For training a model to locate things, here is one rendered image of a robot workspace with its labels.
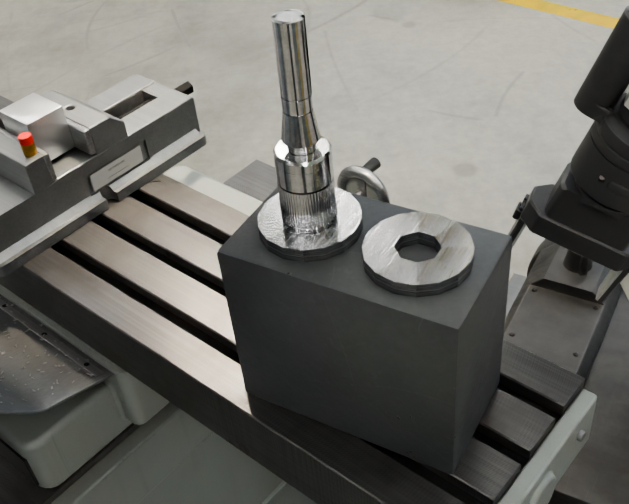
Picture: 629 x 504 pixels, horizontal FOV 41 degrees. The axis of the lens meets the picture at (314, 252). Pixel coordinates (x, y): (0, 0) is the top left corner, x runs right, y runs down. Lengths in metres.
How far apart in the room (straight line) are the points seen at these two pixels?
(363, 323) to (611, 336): 0.78
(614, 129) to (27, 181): 0.66
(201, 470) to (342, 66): 2.25
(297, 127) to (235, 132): 2.32
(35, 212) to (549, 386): 0.62
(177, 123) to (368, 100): 1.94
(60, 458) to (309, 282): 0.48
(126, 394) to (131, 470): 0.14
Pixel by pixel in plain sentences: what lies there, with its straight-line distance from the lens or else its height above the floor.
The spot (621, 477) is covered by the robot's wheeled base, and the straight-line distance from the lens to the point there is 1.24.
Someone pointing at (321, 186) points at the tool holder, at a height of 1.17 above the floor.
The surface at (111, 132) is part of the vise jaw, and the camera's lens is 1.10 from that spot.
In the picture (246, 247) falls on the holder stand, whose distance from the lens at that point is 0.72.
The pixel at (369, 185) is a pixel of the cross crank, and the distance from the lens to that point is 1.53.
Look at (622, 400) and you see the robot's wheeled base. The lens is 1.33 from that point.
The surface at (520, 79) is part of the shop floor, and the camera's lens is 3.19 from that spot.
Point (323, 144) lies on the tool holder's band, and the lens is 0.68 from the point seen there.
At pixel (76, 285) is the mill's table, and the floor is 0.93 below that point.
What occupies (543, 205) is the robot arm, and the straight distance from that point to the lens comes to 0.86.
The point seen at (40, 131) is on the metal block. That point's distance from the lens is 1.08.
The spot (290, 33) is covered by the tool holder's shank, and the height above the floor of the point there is 1.30.
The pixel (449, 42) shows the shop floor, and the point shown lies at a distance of 3.43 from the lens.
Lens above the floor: 1.57
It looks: 41 degrees down
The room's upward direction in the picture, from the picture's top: 6 degrees counter-clockwise
